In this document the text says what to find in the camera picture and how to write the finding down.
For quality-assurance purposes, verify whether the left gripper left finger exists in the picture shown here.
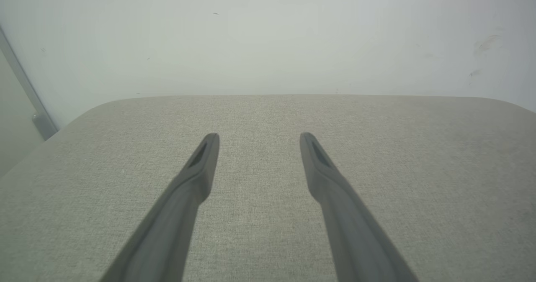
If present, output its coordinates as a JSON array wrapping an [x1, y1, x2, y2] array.
[[100, 133, 220, 282]]

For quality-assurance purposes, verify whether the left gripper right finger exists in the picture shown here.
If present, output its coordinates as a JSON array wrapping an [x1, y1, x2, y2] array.
[[299, 132, 420, 282]]

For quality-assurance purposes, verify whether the grey metal wall rail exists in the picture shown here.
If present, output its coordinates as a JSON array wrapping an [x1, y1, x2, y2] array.
[[0, 26, 59, 141]]

